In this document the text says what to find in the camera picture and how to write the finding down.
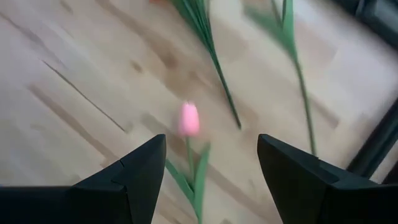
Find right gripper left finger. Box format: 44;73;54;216
0;133;167;224

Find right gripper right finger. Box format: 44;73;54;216
256;133;398;224

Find pink artificial tulip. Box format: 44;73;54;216
164;101;212;224

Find yellow artificial tulip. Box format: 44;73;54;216
244;0;318;156

